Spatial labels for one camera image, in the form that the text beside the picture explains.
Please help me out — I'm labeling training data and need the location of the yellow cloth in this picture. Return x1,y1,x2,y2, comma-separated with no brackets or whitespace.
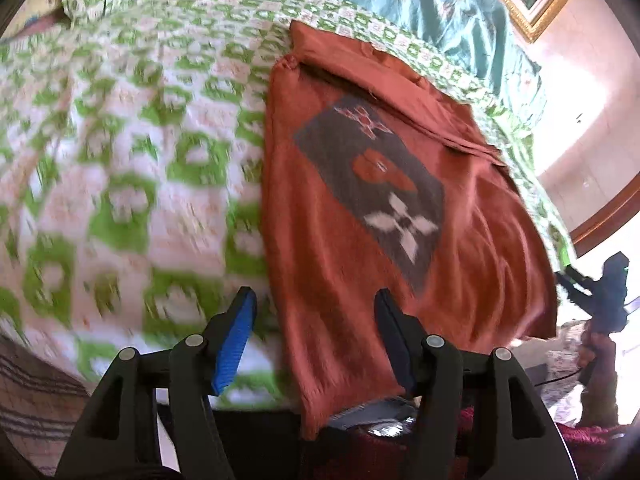
0,0,67,42

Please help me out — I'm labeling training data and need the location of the person's right forearm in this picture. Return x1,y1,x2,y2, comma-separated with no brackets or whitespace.
579,375,622,427

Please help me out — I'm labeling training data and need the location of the teal floral blanket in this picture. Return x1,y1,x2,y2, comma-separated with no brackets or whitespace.
200,0,547,116

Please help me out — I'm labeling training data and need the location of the person's right hand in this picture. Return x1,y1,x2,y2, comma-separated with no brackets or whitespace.
576,321,619,378

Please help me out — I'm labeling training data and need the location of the rust orange patterned garment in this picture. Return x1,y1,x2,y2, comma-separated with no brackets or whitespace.
260,20,559,441

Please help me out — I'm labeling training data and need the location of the wooden bed frame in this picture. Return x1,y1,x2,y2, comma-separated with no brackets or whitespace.
570,174,640,257

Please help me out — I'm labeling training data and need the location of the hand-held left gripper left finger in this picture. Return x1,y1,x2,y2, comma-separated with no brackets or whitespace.
55,287,258,480

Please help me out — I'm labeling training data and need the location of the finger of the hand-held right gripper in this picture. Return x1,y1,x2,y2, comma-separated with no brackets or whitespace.
554,265,597,308

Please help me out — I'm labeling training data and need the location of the green white patterned bedsheet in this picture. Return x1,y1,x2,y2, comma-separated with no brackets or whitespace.
0,0,576,408

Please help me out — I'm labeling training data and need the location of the brown striped cloth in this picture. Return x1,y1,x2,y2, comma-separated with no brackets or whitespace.
0,332,97,477

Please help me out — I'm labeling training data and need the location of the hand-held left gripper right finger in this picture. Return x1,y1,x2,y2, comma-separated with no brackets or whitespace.
375,288,576,480

